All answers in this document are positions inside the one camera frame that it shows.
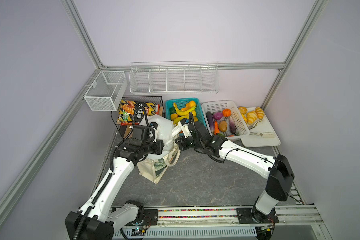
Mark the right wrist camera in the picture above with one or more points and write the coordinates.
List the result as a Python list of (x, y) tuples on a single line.
[(184, 124)]

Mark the purple red onion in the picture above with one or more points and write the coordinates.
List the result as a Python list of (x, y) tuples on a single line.
[(218, 116)]

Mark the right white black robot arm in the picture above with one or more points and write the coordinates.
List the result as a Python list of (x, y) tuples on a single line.
[(276, 170)]

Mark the yellow banana bunch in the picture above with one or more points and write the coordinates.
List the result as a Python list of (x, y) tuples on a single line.
[(177, 120)]

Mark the single yellow banana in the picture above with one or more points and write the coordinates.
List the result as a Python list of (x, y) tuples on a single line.
[(190, 107)]

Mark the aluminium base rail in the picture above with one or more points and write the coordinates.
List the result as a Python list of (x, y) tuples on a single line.
[(301, 222)]

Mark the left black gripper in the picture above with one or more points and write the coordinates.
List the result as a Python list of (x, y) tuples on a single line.
[(159, 144)]

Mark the white mesh wall basket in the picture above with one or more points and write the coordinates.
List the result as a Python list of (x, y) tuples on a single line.
[(106, 91)]

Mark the white wire wall rack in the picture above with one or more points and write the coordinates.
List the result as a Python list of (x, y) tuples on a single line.
[(174, 77)]

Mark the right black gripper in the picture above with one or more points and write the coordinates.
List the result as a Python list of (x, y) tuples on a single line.
[(182, 143)]

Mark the white plastic vegetable basket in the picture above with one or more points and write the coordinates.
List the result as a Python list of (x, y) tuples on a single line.
[(219, 106)]

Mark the white tray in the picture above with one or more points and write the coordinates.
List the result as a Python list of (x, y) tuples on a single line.
[(261, 132)]

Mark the teal plastic fruit basket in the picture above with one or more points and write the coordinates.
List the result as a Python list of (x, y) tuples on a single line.
[(184, 103)]

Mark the cream canvas tote bag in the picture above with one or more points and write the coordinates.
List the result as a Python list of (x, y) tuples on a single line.
[(153, 170)]

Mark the croissant top left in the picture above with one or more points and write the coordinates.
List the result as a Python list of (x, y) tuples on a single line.
[(243, 110)]

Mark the black wire wooden shelf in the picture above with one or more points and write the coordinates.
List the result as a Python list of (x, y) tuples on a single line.
[(124, 130)]

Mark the white plastic grocery bag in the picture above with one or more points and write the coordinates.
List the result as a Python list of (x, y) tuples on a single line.
[(164, 132)]

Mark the brown potato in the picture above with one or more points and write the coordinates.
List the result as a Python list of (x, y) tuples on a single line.
[(223, 126)]

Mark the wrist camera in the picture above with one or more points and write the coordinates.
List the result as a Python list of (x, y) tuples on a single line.
[(153, 132), (184, 124)]

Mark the dark purple eggplant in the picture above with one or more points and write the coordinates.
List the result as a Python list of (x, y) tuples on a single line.
[(210, 121)]

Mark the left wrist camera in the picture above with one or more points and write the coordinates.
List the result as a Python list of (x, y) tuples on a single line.
[(153, 132)]

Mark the croissant right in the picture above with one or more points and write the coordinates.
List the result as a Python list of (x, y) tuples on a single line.
[(260, 113)]

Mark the orange carrot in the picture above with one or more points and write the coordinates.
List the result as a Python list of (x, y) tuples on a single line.
[(216, 128)]

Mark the croissant middle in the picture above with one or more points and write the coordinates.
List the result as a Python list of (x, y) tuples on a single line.
[(251, 117)]

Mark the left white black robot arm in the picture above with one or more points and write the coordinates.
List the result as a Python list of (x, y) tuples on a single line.
[(114, 180)]

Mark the croissant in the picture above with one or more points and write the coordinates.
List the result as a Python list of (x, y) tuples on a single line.
[(251, 117), (260, 113), (243, 110)]

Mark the small striped purple eggplant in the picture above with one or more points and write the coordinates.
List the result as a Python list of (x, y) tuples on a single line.
[(232, 125)]

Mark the black yellow chips bag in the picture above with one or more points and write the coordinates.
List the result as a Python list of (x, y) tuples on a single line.
[(127, 110)]

